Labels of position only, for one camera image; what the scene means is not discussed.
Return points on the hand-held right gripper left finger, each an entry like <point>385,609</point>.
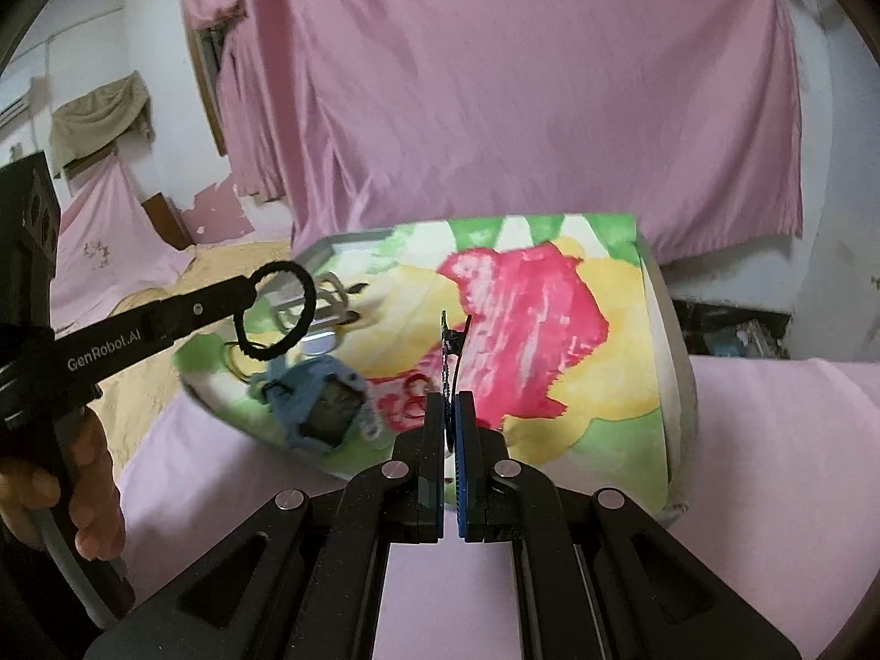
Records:
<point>433,467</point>

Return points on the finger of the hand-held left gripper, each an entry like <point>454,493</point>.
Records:
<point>206,306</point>

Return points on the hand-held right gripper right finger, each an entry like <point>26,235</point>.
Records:
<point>464,467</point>

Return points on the grey hair claw clip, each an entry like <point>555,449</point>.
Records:
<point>323,302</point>

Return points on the blue wrist watch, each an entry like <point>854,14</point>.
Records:
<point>309,392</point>

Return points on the grey shallow tray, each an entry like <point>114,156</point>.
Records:
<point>679,371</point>

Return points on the person's left hand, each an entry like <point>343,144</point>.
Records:
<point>100,495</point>

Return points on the yellow fluffy blanket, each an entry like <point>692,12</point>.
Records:
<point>151,371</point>

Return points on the wooden headboard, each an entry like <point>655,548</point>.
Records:
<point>168,220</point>

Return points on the pink draped cloth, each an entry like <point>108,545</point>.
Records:
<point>110,234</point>

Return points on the colourful painted tray liner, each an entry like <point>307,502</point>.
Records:
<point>550,323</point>

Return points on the white air conditioner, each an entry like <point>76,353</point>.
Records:
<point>14,112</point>

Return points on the beige draped cloth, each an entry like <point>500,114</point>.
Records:
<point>96,117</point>

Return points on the dark clutter pile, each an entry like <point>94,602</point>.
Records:
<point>735,330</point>

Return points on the pink table cloth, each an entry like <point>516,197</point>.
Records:
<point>770,460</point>

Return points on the pink curtain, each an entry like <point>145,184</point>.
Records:
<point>515,82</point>

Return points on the wooden door frame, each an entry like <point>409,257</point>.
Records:
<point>206,82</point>

